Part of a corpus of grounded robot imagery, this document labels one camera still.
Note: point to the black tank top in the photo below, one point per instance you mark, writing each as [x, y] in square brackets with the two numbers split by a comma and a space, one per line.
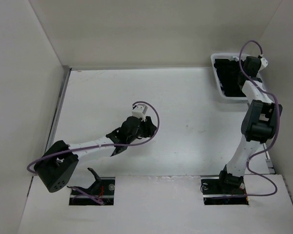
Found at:
[228, 72]

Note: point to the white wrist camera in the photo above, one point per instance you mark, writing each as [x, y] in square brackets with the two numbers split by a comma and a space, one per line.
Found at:
[139, 111]
[264, 62]

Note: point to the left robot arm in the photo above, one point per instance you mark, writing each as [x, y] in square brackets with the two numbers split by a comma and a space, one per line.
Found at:
[57, 165]

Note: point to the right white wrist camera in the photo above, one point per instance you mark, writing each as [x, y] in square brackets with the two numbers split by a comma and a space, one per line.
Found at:
[264, 62]

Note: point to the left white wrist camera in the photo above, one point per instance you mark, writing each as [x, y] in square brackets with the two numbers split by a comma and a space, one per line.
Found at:
[139, 111]

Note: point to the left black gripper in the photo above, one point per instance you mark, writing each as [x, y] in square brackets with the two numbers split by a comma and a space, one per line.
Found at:
[150, 127]

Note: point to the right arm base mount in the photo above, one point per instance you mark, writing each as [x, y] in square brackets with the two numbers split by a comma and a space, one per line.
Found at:
[215, 193]

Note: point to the white plastic basket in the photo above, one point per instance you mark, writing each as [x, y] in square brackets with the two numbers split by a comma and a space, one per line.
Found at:
[230, 56]

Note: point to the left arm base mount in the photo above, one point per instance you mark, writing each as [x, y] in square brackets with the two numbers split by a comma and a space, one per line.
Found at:
[100, 193]

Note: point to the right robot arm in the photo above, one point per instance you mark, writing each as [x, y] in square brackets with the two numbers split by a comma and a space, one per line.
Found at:
[260, 123]

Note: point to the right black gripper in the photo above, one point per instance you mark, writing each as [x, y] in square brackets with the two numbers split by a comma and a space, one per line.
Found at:
[243, 63]

